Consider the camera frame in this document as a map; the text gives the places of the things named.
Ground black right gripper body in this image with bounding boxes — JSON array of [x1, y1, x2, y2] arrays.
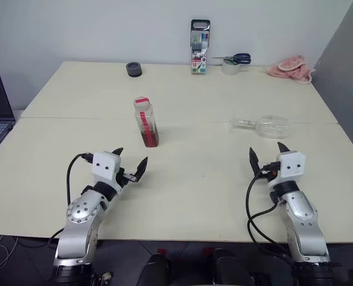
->
[[260, 161, 282, 181]]

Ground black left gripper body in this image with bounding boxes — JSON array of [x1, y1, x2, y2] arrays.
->
[[116, 167, 139, 188]]

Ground clear bottle with red contents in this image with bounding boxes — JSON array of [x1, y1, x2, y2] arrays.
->
[[133, 104, 160, 148]]

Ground white red-banded bottle cap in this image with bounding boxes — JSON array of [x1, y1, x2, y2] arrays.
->
[[133, 95, 152, 112]]

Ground pink cloth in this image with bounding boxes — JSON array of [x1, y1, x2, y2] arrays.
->
[[266, 54, 317, 85]]

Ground clear tape roll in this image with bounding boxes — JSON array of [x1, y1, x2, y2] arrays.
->
[[221, 57, 241, 76]]

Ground dark rounded shape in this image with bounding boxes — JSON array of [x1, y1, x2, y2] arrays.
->
[[138, 253, 173, 286], [211, 248, 255, 286]]

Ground marker pen set box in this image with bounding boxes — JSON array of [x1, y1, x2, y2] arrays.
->
[[190, 18, 211, 76]]

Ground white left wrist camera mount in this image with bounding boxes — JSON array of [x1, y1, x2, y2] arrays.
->
[[91, 151, 127, 197]]

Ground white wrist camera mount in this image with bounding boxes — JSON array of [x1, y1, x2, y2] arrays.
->
[[91, 151, 127, 197], [267, 151, 307, 190]]

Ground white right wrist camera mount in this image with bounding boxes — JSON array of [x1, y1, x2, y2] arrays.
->
[[267, 151, 307, 190]]

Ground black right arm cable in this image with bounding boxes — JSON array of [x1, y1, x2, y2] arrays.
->
[[245, 170, 299, 286]]

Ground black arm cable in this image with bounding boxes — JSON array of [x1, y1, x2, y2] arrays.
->
[[46, 153, 94, 248], [245, 170, 299, 286]]

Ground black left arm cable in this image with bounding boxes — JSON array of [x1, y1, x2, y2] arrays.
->
[[46, 153, 94, 248]]

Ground blue-handled scissors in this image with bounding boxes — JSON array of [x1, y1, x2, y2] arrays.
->
[[211, 52, 252, 65]]

